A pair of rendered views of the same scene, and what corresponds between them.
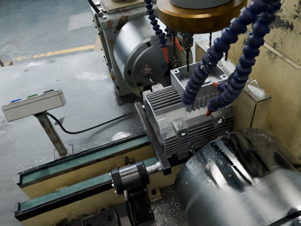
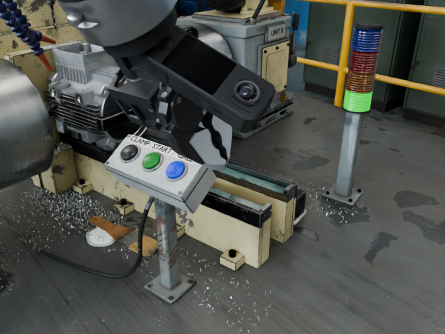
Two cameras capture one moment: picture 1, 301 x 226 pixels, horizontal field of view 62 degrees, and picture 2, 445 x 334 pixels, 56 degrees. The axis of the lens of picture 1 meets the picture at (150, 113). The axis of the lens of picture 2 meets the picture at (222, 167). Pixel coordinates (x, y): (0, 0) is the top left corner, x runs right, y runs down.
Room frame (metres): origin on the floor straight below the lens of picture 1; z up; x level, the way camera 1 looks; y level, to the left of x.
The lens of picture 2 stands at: (0.94, 0.86, 1.35)
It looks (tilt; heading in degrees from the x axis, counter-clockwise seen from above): 27 degrees down; 229
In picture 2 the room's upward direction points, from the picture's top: straight up
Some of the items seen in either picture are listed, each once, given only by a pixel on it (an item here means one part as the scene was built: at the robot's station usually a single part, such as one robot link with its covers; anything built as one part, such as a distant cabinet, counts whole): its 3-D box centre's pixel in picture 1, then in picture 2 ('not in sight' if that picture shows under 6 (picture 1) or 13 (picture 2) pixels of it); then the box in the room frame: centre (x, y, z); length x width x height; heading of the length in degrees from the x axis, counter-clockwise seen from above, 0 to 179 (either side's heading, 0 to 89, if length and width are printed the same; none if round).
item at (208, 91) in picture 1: (199, 84); (86, 63); (0.51, -0.14, 1.11); 0.12 x 0.11 x 0.07; 102
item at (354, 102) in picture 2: not in sight; (357, 99); (0.10, 0.37, 1.05); 0.06 x 0.06 x 0.04
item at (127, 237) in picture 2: not in sight; (122, 234); (0.61, 0.15, 0.80); 0.21 x 0.05 x 0.01; 103
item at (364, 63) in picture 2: not in sight; (363, 59); (0.10, 0.37, 1.14); 0.06 x 0.06 x 0.04
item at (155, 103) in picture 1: (185, 115); (102, 103); (0.50, -0.10, 1.02); 0.20 x 0.19 x 0.19; 102
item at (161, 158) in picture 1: (150, 134); (142, 109); (0.45, 0.01, 1.01); 0.26 x 0.04 x 0.03; 12
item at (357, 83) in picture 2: not in sight; (360, 80); (0.10, 0.37, 1.10); 0.06 x 0.06 x 0.04
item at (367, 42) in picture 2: not in sight; (367, 38); (0.10, 0.37, 1.19); 0.06 x 0.06 x 0.04
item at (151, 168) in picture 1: (147, 171); not in sight; (0.34, 0.03, 1.01); 0.08 x 0.02 x 0.02; 102
